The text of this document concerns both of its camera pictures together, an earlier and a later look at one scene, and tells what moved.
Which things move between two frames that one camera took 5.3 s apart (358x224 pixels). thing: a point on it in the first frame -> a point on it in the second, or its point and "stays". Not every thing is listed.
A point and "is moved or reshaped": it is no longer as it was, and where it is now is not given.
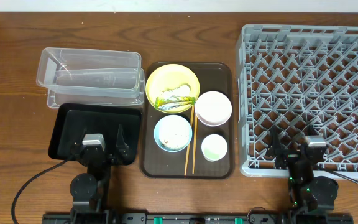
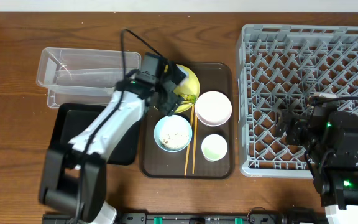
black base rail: [105, 217] stays
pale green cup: [214, 147] stays
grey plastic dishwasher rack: [309, 80] stays
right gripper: [275, 150] -> [298, 124]
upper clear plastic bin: [89, 73] stays
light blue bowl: [173, 133] stays
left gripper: [124, 152] -> [169, 107]
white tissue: [183, 90] is moved or reshaped
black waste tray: [73, 118] stays
